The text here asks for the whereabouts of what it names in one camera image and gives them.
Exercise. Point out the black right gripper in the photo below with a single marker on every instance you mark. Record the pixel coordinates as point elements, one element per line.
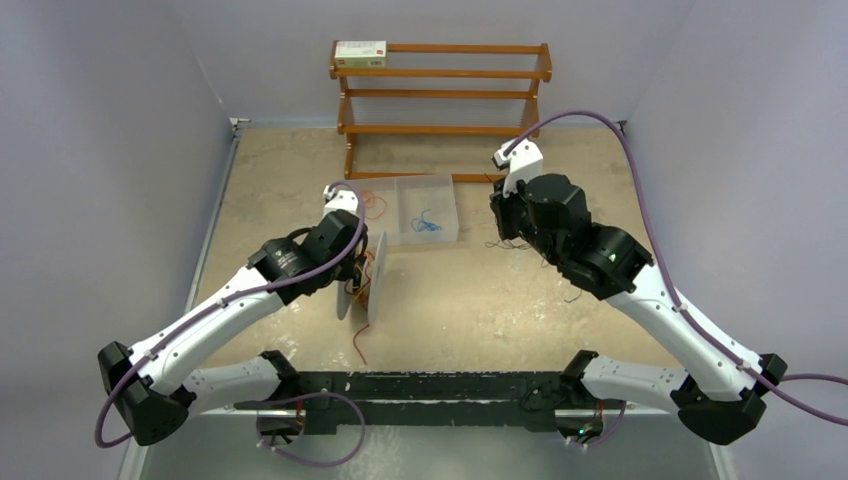
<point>502,206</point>

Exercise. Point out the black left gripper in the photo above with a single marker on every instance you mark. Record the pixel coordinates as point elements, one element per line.
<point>348,270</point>

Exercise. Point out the white plastic cable spool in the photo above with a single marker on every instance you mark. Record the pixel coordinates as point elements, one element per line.
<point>367,299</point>

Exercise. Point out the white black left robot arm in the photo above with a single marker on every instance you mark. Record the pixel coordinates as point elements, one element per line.
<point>155,385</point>

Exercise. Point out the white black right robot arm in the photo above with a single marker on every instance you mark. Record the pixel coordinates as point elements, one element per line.
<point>717,391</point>

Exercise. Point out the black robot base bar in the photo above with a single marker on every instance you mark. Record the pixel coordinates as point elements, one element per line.
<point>536,401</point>

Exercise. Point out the clear plastic divided tray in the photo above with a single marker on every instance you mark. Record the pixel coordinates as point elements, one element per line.
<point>412,210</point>

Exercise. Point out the orange wooden shelf rack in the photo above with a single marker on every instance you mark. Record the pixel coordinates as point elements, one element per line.
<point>417,89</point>

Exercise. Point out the white cardboard box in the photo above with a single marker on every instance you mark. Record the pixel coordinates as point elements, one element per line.
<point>360,54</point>

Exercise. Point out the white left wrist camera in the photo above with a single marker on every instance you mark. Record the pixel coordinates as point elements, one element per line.
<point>339,198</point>

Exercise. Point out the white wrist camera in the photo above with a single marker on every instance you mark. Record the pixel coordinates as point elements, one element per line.
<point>523,163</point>
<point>339,198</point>

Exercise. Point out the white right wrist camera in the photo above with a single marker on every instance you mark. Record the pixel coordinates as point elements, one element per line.
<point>523,163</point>

